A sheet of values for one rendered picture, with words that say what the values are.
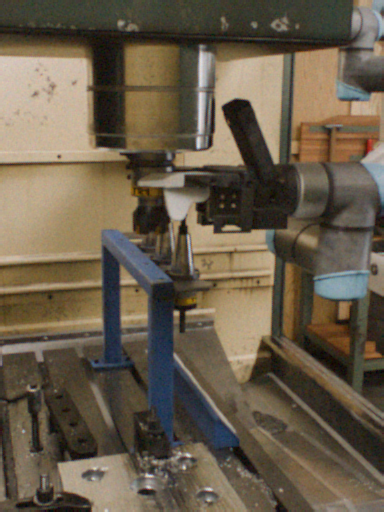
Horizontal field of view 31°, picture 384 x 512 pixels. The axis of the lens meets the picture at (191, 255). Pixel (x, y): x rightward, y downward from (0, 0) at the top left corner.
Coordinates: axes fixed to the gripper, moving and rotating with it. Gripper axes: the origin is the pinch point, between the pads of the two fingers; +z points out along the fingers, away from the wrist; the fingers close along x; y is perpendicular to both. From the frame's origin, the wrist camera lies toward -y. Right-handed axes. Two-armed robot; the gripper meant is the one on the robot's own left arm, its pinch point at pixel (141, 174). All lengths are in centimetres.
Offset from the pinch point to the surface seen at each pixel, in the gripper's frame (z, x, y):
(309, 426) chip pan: -63, 66, 75
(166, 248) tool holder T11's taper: -14.2, 37.7, 18.2
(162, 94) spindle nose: -0.2, -8.0, -9.8
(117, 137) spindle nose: 4.3, -5.7, -4.8
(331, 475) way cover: -52, 34, 69
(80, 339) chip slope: -7, 99, 58
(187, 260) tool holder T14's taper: -14.9, 26.7, 18.0
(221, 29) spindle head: -5.3, -12.4, -16.6
